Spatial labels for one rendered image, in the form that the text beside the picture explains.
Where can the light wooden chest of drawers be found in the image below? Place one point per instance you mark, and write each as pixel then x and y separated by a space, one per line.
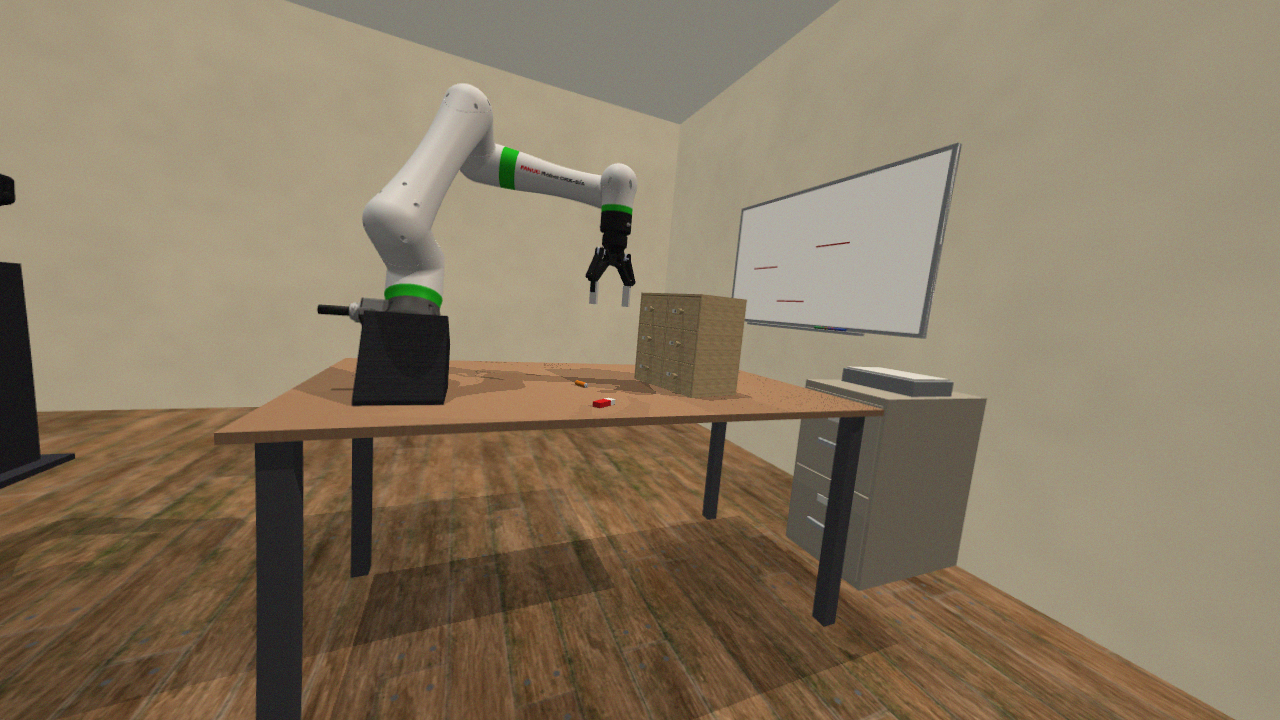
pixel 718 344

